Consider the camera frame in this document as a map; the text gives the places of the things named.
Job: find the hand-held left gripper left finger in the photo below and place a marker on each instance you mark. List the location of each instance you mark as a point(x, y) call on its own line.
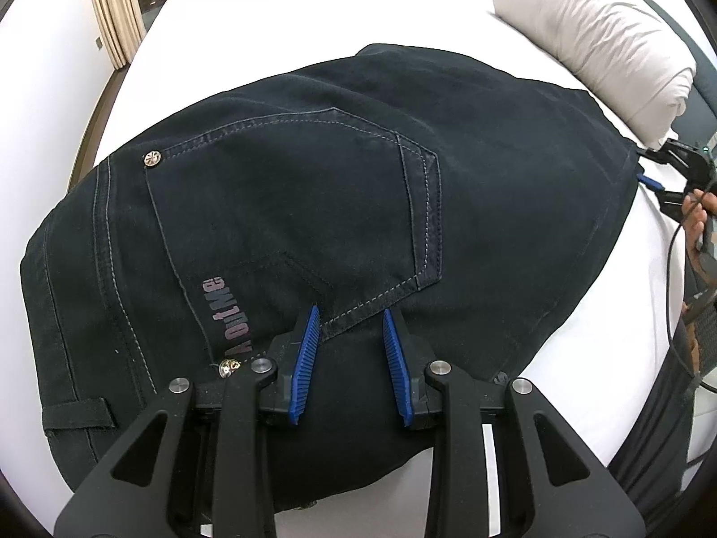
point(305, 364)

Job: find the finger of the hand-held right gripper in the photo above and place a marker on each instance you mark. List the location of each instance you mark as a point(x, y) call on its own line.
point(675, 154)
point(652, 185)

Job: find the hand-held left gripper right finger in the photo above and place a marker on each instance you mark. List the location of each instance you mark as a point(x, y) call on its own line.
point(399, 370)

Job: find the dark denim pants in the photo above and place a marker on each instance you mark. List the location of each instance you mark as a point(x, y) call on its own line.
point(280, 179)

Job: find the person's right hand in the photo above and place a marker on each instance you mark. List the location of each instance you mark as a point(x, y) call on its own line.
point(700, 213)

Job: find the dark grey headboard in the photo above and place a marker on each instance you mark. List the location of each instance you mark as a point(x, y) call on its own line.
point(703, 92)

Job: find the white pillow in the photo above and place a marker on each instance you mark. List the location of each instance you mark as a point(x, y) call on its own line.
point(594, 39)

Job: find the person's dark striped trousers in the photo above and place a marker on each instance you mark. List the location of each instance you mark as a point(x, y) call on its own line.
point(655, 431)

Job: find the beige curtain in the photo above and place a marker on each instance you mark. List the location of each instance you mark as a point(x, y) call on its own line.
point(115, 5)

